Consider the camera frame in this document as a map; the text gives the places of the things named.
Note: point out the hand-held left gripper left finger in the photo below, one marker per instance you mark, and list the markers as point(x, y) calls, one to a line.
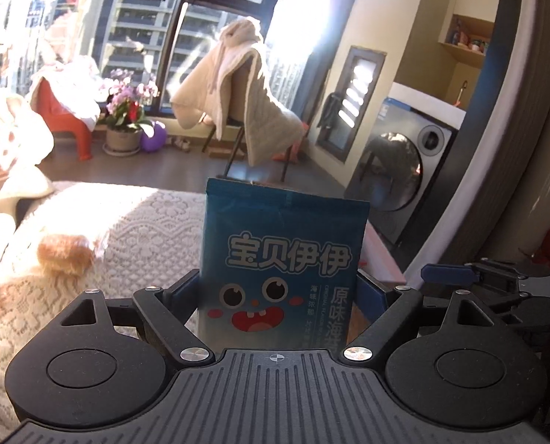
point(185, 289)

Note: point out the orange plastic stool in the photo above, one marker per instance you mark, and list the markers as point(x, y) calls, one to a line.
point(69, 120)

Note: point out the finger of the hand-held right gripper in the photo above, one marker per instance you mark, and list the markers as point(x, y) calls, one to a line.
point(446, 274)

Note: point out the red patterned pillow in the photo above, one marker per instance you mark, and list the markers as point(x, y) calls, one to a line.
point(6, 143)

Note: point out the dark metal chair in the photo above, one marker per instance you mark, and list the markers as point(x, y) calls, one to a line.
point(233, 152)

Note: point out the wall shelf with bottles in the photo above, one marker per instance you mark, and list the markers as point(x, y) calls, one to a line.
point(467, 41)

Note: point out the white countertop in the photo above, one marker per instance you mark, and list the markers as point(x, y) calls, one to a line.
point(427, 99)

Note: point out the dark hanging cloth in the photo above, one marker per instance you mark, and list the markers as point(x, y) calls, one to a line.
point(328, 113)

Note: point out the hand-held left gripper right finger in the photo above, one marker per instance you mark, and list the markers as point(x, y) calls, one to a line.
point(370, 296)

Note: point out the potted pink flower plant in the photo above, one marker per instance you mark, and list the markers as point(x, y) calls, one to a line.
point(127, 111)

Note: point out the blue cartoon snack packet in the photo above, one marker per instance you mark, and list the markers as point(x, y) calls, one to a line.
point(279, 240)

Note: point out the cream quilted blanket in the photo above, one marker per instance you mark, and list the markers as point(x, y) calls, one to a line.
point(252, 97)

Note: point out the purple ball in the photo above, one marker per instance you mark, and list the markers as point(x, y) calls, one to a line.
point(154, 138)

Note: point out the grey washing machine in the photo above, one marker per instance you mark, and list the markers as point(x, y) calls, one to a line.
point(404, 171)

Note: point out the bread bun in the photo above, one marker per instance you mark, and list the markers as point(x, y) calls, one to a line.
point(64, 252)

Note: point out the white lace cloth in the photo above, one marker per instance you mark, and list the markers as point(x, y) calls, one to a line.
point(141, 231)

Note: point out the louvred window shutter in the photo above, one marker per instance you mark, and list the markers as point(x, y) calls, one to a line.
point(356, 97)

